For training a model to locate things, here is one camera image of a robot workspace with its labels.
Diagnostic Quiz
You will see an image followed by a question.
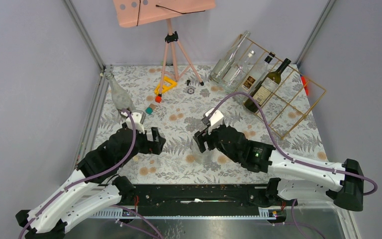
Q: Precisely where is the frosted champagne bottle dark label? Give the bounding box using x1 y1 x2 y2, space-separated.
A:
104 72 136 117

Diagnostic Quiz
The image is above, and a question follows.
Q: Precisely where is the short clear glass bottle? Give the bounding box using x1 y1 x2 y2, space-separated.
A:
191 140 217 164

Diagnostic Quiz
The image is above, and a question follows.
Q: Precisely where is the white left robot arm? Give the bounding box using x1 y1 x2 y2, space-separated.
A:
15 123 166 239

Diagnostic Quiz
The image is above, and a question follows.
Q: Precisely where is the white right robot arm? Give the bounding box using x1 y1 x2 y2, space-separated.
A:
192 124 364 212

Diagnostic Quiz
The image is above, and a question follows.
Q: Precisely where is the clear bottle silver cap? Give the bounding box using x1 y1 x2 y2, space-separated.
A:
221 50 255 94

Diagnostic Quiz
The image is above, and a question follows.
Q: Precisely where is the dark green wine bottle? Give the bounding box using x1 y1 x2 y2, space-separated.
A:
244 58 291 113

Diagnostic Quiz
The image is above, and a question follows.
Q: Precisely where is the clear bottle black cap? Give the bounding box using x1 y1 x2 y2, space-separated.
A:
235 52 275 95

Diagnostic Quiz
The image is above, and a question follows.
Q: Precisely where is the tall clear glass bottle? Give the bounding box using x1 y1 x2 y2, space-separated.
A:
209 30 251 83

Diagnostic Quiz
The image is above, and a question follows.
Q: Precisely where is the red object behind rack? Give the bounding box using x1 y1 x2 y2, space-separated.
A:
300 75 309 96

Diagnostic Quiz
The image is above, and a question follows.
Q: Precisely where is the teal cube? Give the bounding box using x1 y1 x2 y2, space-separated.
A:
145 107 154 115

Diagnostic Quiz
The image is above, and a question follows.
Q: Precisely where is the floral table cloth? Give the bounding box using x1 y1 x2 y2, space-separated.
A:
106 65 328 184

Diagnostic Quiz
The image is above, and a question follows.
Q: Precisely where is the red cube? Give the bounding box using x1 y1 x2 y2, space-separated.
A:
155 95 162 103

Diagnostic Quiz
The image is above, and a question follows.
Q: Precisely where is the pink music stand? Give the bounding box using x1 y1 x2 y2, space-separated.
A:
113 0 216 97

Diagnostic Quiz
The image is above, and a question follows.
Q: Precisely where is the yellow triangle frame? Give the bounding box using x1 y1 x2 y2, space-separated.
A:
154 76 177 95

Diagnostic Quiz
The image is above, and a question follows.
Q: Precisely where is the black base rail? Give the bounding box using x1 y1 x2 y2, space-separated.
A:
103 183 297 218

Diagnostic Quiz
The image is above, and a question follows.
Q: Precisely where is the gold wire wine rack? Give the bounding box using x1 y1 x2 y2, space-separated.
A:
237 37 327 139

